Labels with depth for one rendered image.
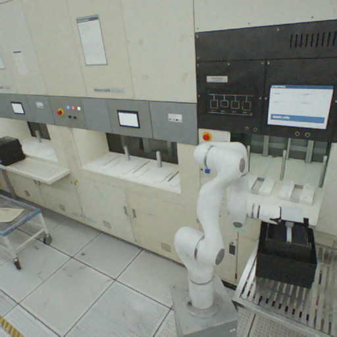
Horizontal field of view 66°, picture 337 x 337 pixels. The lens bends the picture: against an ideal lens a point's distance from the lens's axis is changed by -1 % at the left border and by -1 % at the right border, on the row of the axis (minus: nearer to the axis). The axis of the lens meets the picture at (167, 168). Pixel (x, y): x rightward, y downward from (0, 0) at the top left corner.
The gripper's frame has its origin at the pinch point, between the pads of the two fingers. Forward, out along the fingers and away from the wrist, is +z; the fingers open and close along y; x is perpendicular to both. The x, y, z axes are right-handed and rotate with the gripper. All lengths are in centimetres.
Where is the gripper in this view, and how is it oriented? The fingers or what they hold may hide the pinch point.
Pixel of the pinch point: (290, 216)
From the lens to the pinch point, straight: 146.8
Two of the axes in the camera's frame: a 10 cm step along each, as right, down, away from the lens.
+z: 9.2, 1.0, -3.7
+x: -0.8, -8.9, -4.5
